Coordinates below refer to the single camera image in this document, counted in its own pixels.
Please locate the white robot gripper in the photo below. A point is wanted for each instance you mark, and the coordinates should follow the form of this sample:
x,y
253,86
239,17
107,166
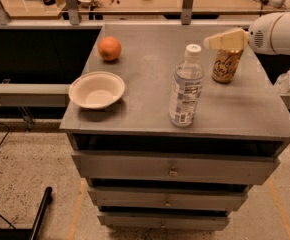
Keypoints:
x,y
259,34

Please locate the orange LaCroix soda can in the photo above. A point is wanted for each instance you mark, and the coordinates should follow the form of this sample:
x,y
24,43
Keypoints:
x,y
225,65

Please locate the clear plastic water bottle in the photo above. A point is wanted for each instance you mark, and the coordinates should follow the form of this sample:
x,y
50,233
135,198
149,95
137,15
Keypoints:
x,y
186,87

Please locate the crumpled clear plastic bag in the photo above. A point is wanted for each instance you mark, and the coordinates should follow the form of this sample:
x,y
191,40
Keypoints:
x,y
282,84

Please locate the grey drawer cabinet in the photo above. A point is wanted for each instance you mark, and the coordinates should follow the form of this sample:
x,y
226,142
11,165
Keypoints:
x,y
244,118

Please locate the orange fruit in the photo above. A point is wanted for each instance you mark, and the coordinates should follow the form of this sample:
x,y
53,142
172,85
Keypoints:
x,y
109,48

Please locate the top grey drawer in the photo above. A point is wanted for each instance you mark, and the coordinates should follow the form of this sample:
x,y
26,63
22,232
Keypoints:
x,y
221,169

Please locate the grey drawer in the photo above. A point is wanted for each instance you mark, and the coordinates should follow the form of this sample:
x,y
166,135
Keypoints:
x,y
167,198
221,169
163,221

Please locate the white paper bowl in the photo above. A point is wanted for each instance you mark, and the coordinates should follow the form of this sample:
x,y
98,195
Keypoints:
x,y
96,90

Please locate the middle grey drawer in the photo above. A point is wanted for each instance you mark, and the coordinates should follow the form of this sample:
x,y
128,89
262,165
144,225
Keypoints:
x,y
167,198

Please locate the bottom grey drawer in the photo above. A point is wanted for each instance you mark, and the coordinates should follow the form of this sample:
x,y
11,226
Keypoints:
x,y
163,221

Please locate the black metal stand leg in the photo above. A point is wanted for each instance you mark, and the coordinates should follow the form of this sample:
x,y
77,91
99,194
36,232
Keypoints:
x,y
33,232

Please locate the grey metal rail frame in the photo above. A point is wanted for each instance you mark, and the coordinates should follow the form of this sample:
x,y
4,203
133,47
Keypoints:
x,y
83,12

